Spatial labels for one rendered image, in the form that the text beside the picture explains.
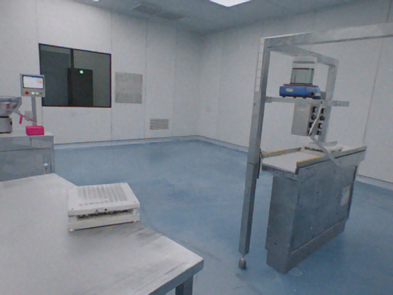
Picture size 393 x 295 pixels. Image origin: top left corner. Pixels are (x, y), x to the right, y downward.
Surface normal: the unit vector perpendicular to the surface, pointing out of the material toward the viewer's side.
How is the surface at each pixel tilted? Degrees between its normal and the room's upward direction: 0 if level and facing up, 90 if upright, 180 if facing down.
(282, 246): 90
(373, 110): 90
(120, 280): 0
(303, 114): 90
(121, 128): 90
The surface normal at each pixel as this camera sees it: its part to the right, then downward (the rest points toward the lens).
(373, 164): -0.78, 0.07
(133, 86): 0.62, 0.19
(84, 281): 0.06, -0.98
